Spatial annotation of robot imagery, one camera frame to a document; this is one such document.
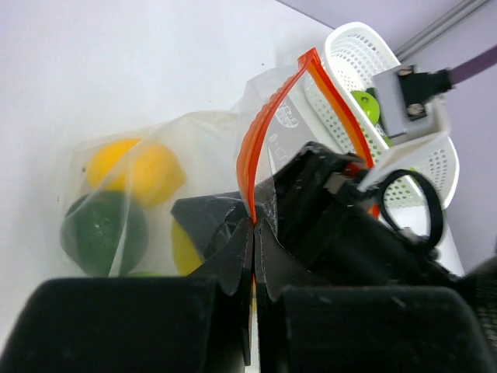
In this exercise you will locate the yellow-green fake starfruit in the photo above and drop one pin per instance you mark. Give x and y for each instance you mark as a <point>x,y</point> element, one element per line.
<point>184,252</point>

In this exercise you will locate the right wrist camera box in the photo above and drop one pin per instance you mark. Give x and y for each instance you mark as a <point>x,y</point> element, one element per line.
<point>412,117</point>

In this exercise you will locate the white perforated plastic basket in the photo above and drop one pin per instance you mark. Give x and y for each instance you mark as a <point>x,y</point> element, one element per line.
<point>352,55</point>

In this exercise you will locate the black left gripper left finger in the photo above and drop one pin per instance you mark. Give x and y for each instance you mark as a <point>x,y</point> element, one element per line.
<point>197,323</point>

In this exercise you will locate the dark green fake avocado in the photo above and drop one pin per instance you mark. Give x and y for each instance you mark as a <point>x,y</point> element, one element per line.
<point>96,224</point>

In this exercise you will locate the yellow fake lemon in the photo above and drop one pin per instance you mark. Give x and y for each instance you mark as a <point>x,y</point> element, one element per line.
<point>153,177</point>

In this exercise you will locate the clear zip bag orange seal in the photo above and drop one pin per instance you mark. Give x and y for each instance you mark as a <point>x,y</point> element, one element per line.
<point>222,152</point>

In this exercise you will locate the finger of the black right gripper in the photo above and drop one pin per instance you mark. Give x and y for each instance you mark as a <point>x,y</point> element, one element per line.
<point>210,220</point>

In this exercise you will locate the aluminium frame rail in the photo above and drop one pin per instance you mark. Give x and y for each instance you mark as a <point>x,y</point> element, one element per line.
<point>439,27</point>

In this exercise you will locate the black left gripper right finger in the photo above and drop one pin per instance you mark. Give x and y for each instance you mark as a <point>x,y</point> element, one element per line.
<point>307,326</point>

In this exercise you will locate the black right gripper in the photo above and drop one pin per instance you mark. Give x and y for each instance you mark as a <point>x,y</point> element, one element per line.
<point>330,232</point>

